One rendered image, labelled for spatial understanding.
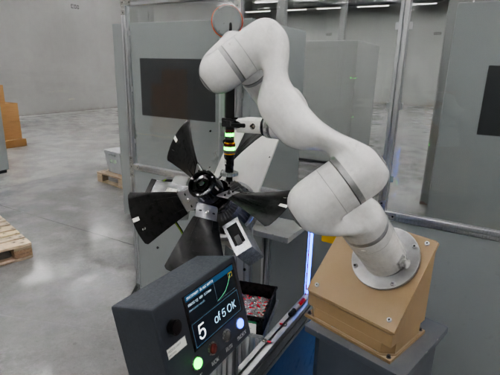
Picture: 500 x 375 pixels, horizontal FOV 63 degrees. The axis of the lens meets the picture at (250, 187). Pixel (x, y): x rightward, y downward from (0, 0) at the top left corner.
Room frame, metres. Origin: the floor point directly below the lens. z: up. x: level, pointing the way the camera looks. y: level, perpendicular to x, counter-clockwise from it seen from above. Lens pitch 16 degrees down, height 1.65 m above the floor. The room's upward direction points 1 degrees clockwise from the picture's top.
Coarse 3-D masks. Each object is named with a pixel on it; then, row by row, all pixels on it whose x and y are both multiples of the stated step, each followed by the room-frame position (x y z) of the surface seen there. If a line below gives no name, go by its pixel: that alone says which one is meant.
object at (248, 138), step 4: (244, 136) 1.73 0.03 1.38; (248, 136) 1.66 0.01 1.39; (252, 136) 1.62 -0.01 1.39; (256, 136) 1.59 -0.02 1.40; (260, 136) 1.57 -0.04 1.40; (244, 140) 1.66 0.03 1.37; (248, 140) 1.62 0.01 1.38; (252, 140) 1.59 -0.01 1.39; (240, 144) 1.67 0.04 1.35; (244, 144) 1.61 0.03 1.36; (248, 144) 1.58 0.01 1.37; (240, 148) 1.61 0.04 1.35; (244, 148) 1.58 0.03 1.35; (236, 152) 1.62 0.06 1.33; (240, 152) 1.57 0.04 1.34; (236, 156) 1.57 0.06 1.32
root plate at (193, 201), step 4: (180, 192) 1.57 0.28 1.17; (184, 192) 1.57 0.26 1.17; (188, 192) 1.57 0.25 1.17; (180, 196) 1.58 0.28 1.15; (184, 196) 1.58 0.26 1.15; (188, 196) 1.57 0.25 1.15; (192, 196) 1.57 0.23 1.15; (184, 200) 1.58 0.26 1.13; (192, 200) 1.57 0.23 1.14; (196, 200) 1.57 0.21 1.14; (184, 204) 1.58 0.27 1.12; (188, 204) 1.58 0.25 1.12; (192, 204) 1.58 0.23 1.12; (188, 208) 1.58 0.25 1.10; (192, 208) 1.58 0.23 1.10
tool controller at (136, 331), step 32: (224, 256) 0.83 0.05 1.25; (160, 288) 0.71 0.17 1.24; (192, 288) 0.70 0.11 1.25; (224, 288) 0.77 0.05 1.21; (128, 320) 0.64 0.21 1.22; (160, 320) 0.62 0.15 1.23; (192, 320) 0.67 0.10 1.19; (224, 320) 0.74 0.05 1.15; (128, 352) 0.64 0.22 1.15; (160, 352) 0.60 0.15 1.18; (192, 352) 0.65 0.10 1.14; (224, 352) 0.72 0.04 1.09
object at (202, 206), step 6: (198, 204) 1.51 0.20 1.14; (204, 204) 1.52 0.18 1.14; (198, 210) 1.49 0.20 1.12; (204, 210) 1.50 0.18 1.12; (210, 210) 1.52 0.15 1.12; (216, 210) 1.53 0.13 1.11; (198, 216) 1.48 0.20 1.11; (204, 216) 1.49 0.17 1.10; (210, 216) 1.50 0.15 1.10; (216, 216) 1.51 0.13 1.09
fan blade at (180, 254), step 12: (192, 228) 1.43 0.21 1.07; (204, 228) 1.45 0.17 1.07; (216, 228) 1.47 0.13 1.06; (180, 240) 1.40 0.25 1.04; (192, 240) 1.40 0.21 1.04; (204, 240) 1.42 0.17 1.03; (216, 240) 1.44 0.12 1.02; (180, 252) 1.37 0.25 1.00; (192, 252) 1.37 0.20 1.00; (204, 252) 1.39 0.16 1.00; (216, 252) 1.40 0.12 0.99; (168, 264) 1.34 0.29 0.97; (180, 264) 1.34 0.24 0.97
